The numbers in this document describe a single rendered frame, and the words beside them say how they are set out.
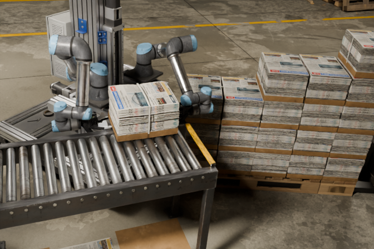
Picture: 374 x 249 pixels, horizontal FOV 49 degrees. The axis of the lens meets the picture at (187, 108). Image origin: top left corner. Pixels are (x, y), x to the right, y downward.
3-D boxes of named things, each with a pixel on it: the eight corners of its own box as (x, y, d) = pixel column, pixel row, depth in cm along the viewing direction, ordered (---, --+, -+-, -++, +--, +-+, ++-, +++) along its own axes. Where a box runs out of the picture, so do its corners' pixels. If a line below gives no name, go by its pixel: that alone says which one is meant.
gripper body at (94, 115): (98, 117, 253) (78, 119, 249) (99, 129, 257) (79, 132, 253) (96, 111, 259) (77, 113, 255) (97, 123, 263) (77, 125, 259)
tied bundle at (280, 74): (255, 78, 329) (260, 50, 317) (291, 80, 330) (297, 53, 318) (262, 101, 296) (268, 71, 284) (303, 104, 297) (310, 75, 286)
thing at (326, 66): (298, 54, 317) (298, 53, 316) (334, 57, 318) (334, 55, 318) (311, 75, 285) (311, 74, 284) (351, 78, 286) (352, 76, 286)
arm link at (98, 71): (106, 88, 277) (105, 69, 271) (85, 85, 278) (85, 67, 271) (109, 80, 288) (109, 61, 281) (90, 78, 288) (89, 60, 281)
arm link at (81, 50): (97, 38, 243) (93, 118, 253) (78, 36, 243) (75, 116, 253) (92, 38, 232) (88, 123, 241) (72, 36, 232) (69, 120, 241)
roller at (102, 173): (96, 142, 252) (96, 134, 249) (111, 192, 215) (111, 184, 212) (88, 143, 250) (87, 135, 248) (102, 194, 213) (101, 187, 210)
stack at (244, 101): (177, 156, 369) (184, 72, 327) (306, 165, 373) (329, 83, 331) (176, 185, 336) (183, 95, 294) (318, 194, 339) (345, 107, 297)
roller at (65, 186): (63, 146, 245) (62, 139, 243) (73, 199, 208) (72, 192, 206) (54, 147, 244) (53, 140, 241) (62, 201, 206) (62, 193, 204)
